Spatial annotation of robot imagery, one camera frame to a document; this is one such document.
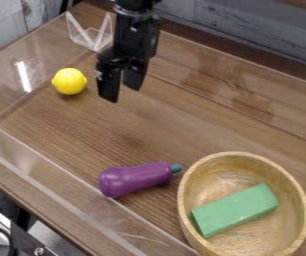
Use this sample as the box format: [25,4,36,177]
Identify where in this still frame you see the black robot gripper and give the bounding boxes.
[96,6,162,103]

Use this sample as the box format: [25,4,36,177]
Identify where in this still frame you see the purple toy eggplant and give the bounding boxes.
[99,161,182,198]

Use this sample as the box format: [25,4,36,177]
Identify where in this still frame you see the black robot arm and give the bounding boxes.
[96,0,162,103]

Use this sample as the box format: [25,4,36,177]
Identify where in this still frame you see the brown wooden bowl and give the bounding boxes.
[178,151,306,256]

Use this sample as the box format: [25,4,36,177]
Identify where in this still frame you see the yellow toy lemon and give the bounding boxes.
[52,68,88,95]

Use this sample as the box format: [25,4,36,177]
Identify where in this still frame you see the clear acrylic tray walls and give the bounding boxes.
[0,19,306,256]

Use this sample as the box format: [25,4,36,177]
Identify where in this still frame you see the green rectangular block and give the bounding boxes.
[190,183,279,238]

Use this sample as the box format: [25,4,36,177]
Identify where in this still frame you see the clear acrylic corner bracket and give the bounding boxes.
[65,11,115,53]

